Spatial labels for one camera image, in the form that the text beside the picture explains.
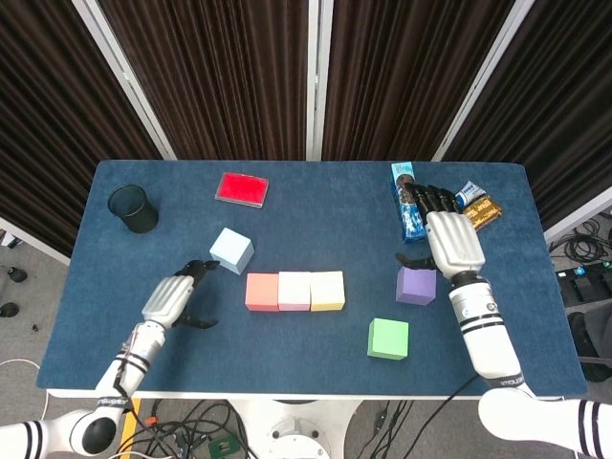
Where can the pink cube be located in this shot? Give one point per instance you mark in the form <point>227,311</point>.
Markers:
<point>295,289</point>

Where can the black mesh pen cup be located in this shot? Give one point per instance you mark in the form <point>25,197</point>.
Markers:
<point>138,217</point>

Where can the gold foil snack pack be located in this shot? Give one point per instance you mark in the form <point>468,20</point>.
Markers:
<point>485,212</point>

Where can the purple cube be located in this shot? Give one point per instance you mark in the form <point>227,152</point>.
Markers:
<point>416,287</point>

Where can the white blue toothpaste tube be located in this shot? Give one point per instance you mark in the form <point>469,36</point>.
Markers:
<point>471,193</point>

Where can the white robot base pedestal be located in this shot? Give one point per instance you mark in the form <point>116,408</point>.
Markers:
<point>296,430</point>

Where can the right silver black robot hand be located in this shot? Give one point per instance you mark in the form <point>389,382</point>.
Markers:
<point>454,244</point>

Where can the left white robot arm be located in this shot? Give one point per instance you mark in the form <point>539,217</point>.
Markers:
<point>57,430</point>

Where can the green cube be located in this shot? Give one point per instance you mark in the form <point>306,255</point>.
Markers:
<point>388,337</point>

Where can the blue cookie box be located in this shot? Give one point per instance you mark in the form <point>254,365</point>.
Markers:
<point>410,227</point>

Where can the red-orange cube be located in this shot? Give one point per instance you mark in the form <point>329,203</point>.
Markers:
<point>262,291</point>

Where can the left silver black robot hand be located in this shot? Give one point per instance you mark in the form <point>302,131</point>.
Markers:
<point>167,299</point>

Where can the yellow floor tape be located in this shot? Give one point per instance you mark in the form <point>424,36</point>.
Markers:
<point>128,430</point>

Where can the green circuit board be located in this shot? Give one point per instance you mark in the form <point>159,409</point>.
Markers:
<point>222,447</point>

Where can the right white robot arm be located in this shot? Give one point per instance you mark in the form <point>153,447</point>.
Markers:
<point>483,334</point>

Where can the light blue cube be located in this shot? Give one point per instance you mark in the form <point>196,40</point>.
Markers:
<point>232,251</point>

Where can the black floor caster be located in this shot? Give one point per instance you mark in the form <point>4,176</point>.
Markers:
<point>8,310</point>
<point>16,274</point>

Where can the yellow cube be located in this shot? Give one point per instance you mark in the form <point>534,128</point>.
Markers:
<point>327,289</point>

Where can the red ink pad case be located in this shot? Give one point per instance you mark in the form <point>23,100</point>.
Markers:
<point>241,189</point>

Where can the blue table cloth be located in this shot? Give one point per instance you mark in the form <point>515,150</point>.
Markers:
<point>296,354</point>

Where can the brown partition panel white frame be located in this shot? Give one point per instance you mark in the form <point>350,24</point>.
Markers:
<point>215,86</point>
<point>48,119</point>
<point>397,86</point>
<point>550,119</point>

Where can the white table frame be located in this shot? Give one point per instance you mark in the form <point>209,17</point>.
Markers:
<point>382,397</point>

